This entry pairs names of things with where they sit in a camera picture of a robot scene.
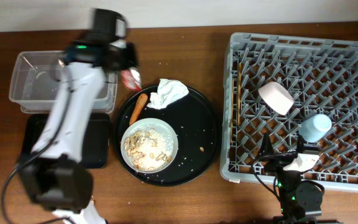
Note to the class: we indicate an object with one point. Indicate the round black tray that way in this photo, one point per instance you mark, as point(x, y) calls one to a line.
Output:
point(196, 124)

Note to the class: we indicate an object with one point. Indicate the white plate with food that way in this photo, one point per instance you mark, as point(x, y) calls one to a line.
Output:
point(149, 145)

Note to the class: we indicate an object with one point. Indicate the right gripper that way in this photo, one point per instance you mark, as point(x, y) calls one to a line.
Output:
point(266, 148)

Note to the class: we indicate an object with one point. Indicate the pink bowl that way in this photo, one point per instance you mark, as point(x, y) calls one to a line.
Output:
point(276, 97)

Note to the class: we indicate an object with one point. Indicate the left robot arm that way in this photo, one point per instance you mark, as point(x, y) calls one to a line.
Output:
point(53, 176)

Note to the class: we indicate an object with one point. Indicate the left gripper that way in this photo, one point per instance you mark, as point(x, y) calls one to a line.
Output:
point(132, 50)

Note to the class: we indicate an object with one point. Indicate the clear plastic bin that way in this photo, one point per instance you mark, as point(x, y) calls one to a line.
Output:
point(41, 81)

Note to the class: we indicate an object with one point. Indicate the grey dishwasher rack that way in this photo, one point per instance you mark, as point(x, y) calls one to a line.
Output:
point(322, 77)

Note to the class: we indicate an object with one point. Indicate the red snack wrapper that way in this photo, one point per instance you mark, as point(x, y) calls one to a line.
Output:
point(131, 79)

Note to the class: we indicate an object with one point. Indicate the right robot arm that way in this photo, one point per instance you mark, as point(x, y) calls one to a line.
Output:
point(300, 200)

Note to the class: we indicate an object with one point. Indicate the black rectangular tray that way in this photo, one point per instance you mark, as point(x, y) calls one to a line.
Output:
point(95, 143)

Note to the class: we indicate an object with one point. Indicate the white napkin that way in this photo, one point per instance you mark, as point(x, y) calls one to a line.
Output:
point(168, 92)

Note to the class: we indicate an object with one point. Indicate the orange carrot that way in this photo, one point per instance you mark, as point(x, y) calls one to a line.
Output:
point(140, 103)

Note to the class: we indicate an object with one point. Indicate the light blue cup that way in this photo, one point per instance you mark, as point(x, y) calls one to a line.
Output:
point(315, 127)

